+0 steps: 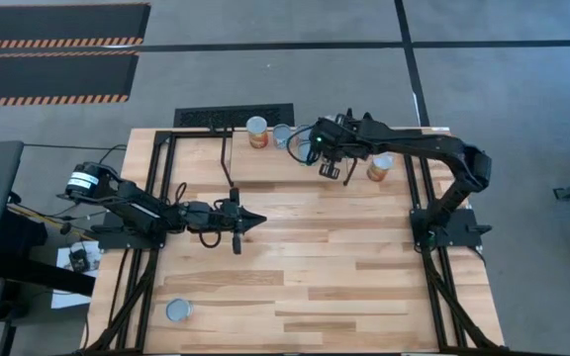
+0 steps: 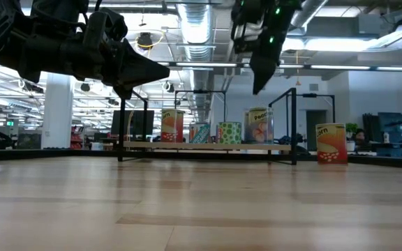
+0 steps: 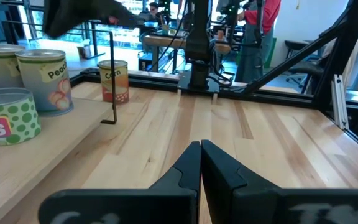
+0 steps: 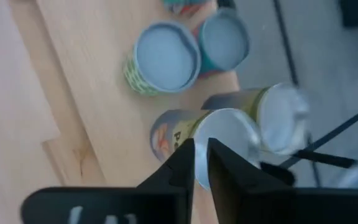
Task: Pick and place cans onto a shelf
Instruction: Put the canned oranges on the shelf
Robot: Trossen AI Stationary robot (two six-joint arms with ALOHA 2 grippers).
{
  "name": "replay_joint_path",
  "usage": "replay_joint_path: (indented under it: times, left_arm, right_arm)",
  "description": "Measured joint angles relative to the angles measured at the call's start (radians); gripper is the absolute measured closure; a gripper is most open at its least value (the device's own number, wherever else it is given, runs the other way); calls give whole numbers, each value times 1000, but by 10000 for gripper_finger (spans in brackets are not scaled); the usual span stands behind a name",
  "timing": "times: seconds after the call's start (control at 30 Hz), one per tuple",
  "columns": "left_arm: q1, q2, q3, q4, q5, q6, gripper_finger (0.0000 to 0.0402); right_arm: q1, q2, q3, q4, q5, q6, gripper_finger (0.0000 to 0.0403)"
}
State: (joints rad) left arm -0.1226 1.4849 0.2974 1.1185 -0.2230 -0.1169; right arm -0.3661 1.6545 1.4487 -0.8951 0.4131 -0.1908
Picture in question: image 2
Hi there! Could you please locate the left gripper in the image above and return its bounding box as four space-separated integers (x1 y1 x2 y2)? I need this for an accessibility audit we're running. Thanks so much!
17 12 170 100

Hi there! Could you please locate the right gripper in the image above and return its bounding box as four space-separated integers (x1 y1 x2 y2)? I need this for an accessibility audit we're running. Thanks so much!
249 13 295 95

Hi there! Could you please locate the tall peaches can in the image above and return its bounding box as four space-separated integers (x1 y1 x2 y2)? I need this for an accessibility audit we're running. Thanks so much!
244 107 275 144

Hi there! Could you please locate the orange corn can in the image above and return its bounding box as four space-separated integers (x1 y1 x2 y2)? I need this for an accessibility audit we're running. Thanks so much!
161 109 185 143
315 123 348 165

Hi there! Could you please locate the green polka dot can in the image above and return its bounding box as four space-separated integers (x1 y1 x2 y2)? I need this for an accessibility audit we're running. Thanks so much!
216 121 243 145

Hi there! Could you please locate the wooden shelf with black legs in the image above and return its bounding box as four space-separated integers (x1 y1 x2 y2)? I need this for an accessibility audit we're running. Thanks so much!
117 87 298 167

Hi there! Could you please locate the black computer monitor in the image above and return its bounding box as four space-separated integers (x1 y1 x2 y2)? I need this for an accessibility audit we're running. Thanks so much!
110 109 156 137

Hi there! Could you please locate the ceiling light strip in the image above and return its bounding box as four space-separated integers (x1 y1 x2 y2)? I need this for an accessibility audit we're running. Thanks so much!
308 64 373 70
157 61 239 68

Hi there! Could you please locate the dark door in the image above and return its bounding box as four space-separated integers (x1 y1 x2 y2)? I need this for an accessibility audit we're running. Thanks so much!
305 109 327 151

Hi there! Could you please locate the white building pillar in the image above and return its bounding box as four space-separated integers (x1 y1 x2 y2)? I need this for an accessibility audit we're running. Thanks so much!
41 73 75 150

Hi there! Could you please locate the red storage rack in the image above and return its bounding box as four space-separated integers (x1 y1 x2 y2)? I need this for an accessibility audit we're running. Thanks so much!
70 125 85 151

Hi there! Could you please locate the green potted plant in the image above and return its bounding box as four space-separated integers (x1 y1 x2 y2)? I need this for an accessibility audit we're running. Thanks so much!
345 122 359 140

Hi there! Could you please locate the person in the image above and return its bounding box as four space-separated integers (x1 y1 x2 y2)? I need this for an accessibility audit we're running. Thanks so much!
353 128 368 146

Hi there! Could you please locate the dark background desk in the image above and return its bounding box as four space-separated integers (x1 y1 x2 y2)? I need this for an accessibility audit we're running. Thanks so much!
356 141 402 158

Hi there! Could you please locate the black ceiling camera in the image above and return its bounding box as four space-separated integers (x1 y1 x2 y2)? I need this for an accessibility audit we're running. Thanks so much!
136 31 154 50

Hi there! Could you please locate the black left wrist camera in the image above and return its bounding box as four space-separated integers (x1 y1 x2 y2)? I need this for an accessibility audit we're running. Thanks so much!
98 7 129 43

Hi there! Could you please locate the black background station frame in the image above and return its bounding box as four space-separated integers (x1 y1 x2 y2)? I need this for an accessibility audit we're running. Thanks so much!
297 92 336 125
174 89 228 123

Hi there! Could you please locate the silver spiral ceiling duct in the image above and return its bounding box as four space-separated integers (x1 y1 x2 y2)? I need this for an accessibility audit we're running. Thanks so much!
176 2 219 123

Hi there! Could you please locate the large grey ceiling duct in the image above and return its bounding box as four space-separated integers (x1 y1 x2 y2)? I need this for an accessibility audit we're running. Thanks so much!
290 0 329 29

